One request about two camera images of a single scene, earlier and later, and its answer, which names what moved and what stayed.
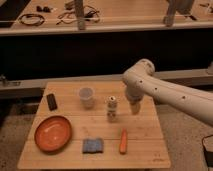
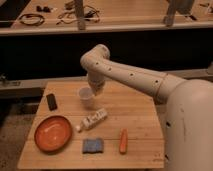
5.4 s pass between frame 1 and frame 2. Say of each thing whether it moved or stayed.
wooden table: stayed
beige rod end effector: moved
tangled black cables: stayed
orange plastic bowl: stayed
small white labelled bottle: moved
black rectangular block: stayed
